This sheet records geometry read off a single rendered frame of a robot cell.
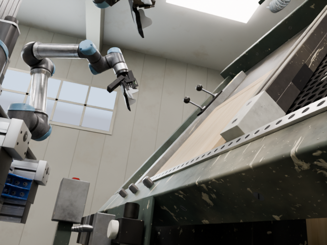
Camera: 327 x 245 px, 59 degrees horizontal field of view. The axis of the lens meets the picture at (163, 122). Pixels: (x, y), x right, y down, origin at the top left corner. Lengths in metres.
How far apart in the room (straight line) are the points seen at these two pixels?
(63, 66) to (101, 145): 1.51
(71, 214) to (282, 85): 1.00
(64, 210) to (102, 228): 0.48
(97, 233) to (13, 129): 0.38
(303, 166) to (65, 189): 1.11
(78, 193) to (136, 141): 3.34
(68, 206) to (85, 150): 3.23
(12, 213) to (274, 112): 1.11
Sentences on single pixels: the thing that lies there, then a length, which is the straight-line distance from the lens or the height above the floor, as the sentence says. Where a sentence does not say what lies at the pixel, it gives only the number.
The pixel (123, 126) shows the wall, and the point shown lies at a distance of 4.71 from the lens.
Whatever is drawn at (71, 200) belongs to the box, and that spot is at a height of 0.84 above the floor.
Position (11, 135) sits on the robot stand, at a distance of 0.95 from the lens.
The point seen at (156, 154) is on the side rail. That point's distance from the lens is 1.56.
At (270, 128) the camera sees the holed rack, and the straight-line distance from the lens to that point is 0.49.
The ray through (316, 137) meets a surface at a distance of 0.38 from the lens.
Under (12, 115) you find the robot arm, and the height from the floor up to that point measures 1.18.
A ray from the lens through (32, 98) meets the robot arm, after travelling 1.74.
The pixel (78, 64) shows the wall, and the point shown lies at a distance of 5.18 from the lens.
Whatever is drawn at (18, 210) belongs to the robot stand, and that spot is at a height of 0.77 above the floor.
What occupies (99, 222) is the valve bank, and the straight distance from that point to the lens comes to 0.89.
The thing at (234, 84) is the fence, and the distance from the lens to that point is 1.68.
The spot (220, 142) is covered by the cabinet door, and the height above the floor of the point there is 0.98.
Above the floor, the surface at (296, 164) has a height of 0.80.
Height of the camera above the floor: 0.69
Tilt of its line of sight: 23 degrees up
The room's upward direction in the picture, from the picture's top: 7 degrees clockwise
